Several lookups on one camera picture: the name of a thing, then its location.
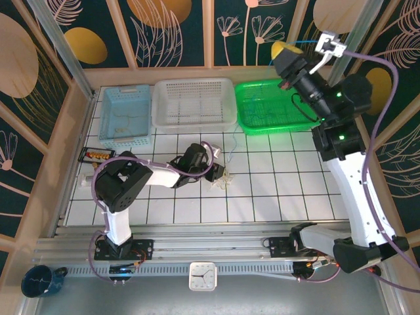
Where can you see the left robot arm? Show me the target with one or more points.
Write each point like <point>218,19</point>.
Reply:
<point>121,183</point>

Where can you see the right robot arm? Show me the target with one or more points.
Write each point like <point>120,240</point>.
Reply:
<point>357,197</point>

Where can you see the green plastic basket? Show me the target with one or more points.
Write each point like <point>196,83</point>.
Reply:
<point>279,101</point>

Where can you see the white plastic basket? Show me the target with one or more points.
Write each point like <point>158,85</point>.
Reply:
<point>193,98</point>

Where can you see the light blue plastic basket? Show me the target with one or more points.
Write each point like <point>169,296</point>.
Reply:
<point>124,105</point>

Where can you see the white square clock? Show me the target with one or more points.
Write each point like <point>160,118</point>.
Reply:
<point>202,276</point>

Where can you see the black terminal block, orange levers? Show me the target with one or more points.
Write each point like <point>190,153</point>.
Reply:
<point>87,154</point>

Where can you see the silver metal fitting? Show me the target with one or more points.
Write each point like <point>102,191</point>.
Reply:
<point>87,181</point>

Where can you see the black controller board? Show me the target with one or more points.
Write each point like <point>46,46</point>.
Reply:
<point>121,269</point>
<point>308,267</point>

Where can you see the dark blue mug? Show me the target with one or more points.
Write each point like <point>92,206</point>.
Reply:
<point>39,283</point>

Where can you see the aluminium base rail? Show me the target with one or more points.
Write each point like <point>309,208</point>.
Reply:
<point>213,243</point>

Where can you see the aluminium frame post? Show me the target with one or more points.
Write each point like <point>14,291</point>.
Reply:
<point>62,46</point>
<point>361,16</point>

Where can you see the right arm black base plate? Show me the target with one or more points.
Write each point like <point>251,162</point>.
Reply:
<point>279,247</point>

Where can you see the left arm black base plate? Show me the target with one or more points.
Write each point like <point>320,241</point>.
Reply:
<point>144,249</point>

